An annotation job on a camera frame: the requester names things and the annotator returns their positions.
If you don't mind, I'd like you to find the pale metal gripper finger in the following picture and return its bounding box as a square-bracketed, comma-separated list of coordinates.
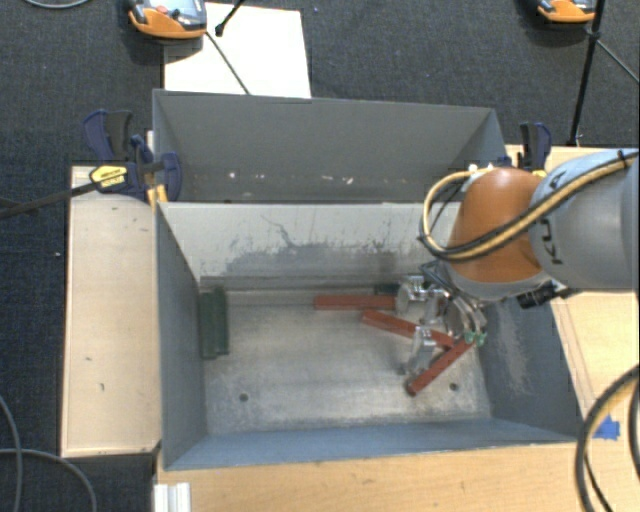
[396, 276, 427, 314]
[401, 326, 438, 377]

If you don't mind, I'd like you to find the red-brown flat block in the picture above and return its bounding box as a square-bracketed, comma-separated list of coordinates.
[360, 309, 457, 349]
[313, 293, 402, 312]
[404, 338, 477, 398]

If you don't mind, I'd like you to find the grey metal bin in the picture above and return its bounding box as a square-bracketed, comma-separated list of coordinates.
[151, 88, 584, 473]

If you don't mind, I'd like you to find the dark green flat block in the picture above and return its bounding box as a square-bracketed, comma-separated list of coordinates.
[199, 285, 231, 361]

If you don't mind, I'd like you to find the pale wood flat board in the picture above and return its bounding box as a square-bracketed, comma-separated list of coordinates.
[59, 164, 164, 459]

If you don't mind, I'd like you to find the black cylinder on white bracket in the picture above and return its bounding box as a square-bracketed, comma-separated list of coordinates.
[514, 281, 572, 311]

